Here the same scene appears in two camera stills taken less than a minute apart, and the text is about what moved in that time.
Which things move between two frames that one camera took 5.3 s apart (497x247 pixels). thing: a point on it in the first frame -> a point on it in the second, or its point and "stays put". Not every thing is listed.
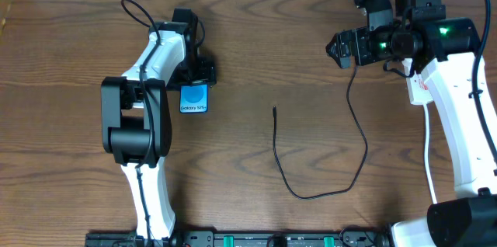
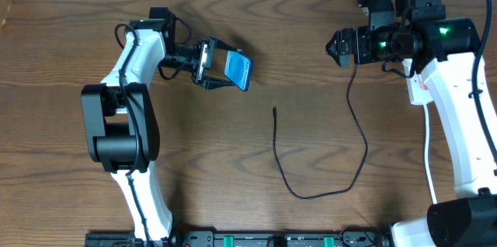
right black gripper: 345,46 stays put
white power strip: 418,92 stays put
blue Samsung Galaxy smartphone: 193,99 -> 238,69
